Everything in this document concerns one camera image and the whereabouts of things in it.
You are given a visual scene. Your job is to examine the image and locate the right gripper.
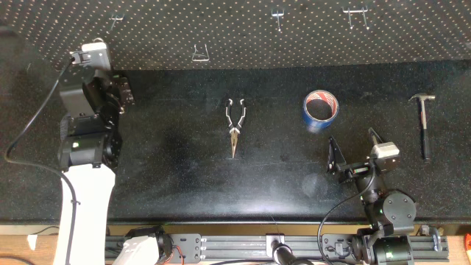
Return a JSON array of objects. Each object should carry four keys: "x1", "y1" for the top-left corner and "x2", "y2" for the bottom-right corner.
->
[{"x1": 326, "y1": 127, "x2": 386, "y2": 184}]

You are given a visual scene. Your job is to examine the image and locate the black and white pliers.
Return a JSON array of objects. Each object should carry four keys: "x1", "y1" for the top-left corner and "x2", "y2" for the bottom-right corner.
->
[{"x1": 224, "y1": 98, "x2": 247, "y2": 160}]

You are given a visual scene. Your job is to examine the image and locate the black pegboard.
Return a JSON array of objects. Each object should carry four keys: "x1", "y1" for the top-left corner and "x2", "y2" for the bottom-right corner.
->
[{"x1": 0, "y1": 0, "x2": 471, "y2": 72}]

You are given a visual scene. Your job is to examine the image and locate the roll of blue tape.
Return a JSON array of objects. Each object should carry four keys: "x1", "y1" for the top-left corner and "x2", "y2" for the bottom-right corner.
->
[{"x1": 302, "y1": 89, "x2": 340, "y2": 130}]

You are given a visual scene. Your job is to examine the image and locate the hammer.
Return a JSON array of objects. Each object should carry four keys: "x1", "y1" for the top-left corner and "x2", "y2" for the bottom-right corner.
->
[{"x1": 408, "y1": 92, "x2": 436, "y2": 162}]

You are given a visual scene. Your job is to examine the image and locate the metal hook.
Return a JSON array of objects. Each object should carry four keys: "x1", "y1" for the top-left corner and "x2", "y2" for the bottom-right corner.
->
[
  {"x1": 271, "y1": 9, "x2": 285, "y2": 33},
  {"x1": 109, "y1": 13, "x2": 125, "y2": 32},
  {"x1": 191, "y1": 43, "x2": 210, "y2": 63},
  {"x1": 341, "y1": 6, "x2": 370, "y2": 31}
]

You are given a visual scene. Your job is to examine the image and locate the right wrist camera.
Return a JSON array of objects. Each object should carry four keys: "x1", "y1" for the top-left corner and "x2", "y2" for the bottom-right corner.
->
[{"x1": 369, "y1": 141, "x2": 401, "y2": 174}]

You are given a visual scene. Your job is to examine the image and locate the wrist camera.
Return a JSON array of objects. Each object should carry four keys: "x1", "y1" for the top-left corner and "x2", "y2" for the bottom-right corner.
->
[
  {"x1": 70, "y1": 41, "x2": 113, "y2": 71},
  {"x1": 369, "y1": 141, "x2": 401, "y2": 174}
]

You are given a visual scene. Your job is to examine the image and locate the black cable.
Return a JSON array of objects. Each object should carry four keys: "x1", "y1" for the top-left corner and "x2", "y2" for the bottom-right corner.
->
[
  {"x1": 3, "y1": 54, "x2": 81, "y2": 265},
  {"x1": 316, "y1": 158, "x2": 378, "y2": 264}
]

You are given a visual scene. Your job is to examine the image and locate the mounting rail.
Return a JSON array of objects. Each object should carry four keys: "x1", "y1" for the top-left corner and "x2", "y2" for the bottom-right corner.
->
[{"x1": 105, "y1": 222, "x2": 450, "y2": 265}]

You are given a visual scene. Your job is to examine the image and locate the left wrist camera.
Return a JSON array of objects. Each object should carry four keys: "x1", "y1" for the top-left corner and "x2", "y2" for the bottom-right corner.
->
[{"x1": 70, "y1": 41, "x2": 113, "y2": 71}]

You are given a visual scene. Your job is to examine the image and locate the thin black wire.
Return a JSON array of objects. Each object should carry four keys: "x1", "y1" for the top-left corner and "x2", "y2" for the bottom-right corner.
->
[
  {"x1": 0, "y1": 254, "x2": 36, "y2": 265},
  {"x1": 27, "y1": 225, "x2": 60, "y2": 236}
]

